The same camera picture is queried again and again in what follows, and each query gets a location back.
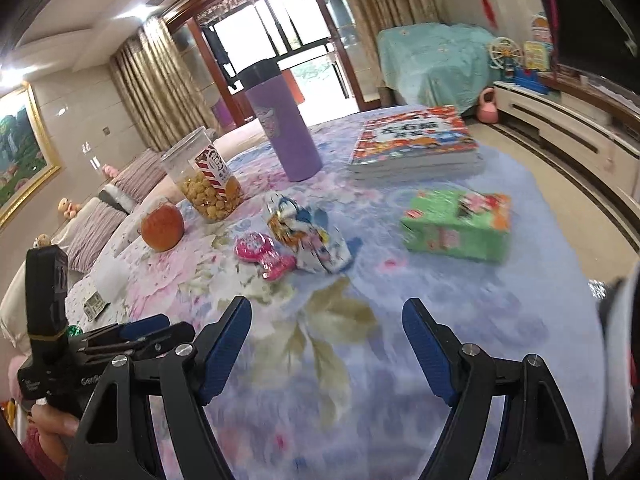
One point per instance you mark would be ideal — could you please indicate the person's left hand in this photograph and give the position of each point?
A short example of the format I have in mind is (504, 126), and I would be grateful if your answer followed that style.
(52, 417)

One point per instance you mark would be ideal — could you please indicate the clear jar of puffed snacks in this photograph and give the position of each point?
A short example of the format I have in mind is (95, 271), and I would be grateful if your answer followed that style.
(207, 185)

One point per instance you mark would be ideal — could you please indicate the light sofa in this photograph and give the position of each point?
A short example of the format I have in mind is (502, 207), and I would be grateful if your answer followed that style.
(30, 280)

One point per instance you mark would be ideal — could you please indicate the beige patterned curtain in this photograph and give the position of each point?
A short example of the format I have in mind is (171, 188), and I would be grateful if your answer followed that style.
(385, 20)
(155, 90)

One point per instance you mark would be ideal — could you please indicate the stack of colourful books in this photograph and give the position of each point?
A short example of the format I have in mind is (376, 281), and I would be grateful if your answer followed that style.
(415, 140)

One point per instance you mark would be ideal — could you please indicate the glass sliding door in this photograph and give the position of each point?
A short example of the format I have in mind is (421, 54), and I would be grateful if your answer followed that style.
(280, 35)

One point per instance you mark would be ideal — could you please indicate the white television cabinet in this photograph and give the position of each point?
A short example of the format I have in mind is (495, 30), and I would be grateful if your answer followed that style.
(565, 125)

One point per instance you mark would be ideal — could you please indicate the pink kettlebell toy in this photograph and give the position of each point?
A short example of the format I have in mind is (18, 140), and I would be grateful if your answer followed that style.
(487, 107)

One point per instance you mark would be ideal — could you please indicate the black flat television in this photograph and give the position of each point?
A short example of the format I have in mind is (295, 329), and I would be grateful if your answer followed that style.
(590, 20)

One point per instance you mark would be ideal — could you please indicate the pink candy packet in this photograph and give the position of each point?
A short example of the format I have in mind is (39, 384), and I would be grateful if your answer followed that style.
(260, 252)

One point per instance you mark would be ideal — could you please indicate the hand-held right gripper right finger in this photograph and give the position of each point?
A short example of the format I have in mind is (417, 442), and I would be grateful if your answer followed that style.
(430, 355)

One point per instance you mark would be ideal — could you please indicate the red apple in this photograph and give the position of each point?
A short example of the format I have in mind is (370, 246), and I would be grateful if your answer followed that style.
(162, 227)

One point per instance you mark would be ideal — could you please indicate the small printed paper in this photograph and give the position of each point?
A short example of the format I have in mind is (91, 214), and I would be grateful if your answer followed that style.
(95, 306)

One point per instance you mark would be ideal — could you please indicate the ferris wheel toy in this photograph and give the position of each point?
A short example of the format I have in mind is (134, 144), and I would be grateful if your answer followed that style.
(505, 57)

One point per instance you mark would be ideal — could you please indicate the gold framed landscape painting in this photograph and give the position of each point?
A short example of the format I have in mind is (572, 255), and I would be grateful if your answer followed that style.
(20, 155)

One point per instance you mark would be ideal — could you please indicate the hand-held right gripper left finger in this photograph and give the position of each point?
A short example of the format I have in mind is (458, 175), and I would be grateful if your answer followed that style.
(225, 355)

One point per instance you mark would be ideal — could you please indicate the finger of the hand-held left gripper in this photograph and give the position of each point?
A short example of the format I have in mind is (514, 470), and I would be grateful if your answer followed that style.
(142, 327)
(165, 342)

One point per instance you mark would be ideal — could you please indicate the small plush toy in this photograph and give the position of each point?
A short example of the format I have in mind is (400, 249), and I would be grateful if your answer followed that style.
(42, 240)
(67, 208)

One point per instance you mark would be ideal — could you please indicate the teal cloth covered furniture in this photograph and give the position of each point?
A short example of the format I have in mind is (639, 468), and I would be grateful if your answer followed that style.
(430, 65)

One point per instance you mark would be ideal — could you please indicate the blue plastic toy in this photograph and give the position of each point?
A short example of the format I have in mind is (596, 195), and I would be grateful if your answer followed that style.
(530, 80)

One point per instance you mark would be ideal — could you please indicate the striped purple cushion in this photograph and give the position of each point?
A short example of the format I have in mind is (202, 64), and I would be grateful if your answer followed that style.
(140, 172)
(95, 232)

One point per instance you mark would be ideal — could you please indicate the green cardboard box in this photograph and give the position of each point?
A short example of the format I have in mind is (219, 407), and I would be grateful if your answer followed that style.
(455, 227)

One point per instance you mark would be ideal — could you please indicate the colourful toy house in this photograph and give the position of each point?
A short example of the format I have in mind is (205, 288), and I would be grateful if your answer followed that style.
(536, 45)

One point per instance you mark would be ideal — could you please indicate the white blue cartoon packet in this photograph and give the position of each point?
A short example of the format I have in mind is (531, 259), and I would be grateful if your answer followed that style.
(310, 240)

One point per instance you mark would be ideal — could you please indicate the purple tumbler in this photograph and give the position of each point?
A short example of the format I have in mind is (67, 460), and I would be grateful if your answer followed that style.
(285, 125)

